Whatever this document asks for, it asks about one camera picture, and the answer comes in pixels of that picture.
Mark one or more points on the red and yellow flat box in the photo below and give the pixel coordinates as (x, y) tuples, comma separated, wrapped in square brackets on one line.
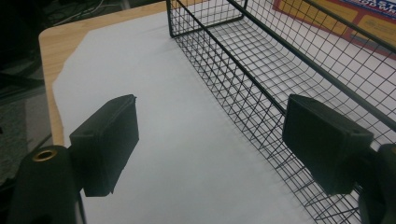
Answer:
[(372, 26)]

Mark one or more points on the white paper sheet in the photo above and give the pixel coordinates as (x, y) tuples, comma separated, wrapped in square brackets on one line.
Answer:
[(174, 124)]

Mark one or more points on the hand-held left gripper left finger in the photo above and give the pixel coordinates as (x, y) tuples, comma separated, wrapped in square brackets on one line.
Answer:
[(106, 146)]

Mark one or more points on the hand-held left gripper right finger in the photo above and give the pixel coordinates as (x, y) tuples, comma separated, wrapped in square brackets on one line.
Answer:
[(323, 143)]

